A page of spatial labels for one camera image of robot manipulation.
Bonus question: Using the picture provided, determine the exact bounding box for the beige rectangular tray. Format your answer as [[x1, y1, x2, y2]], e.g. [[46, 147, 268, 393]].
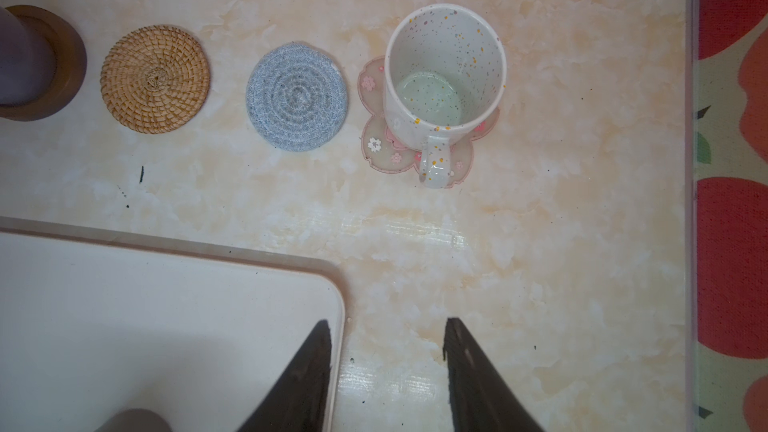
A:
[[1, 217, 346, 431]]

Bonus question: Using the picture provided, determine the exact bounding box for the tan rattan round coaster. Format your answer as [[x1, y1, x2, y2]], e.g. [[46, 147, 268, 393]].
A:
[[100, 25, 211, 134]]

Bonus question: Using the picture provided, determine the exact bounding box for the white ceramic mug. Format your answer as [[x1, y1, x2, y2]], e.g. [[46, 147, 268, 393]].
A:
[[383, 3, 507, 189]]

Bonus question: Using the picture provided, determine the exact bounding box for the lavender ceramic mug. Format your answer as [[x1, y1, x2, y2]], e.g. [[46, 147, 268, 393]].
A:
[[1, 8, 56, 106]]

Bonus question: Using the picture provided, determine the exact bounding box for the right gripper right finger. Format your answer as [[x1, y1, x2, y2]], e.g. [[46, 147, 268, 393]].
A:
[[443, 317, 543, 432]]

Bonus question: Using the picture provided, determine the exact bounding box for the grey woven round coaster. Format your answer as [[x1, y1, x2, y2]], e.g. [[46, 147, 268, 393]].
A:
[[245, 42, 348, 152]]

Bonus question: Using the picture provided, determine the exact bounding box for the brown wooden round coaster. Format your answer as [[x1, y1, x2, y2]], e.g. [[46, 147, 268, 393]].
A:
[[1, 5, 87, 122]]

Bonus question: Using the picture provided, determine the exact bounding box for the pink flower coaster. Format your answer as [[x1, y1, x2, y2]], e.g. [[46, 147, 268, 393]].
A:
[[357, 56, 500, 188]]

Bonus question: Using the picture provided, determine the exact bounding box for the dark grey ceramic mug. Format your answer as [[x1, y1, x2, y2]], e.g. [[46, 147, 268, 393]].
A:
[[95, 409, 172, 432]]

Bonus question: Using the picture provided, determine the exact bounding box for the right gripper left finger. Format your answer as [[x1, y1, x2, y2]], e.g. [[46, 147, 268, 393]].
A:
[[238, 320, 332, 432]]

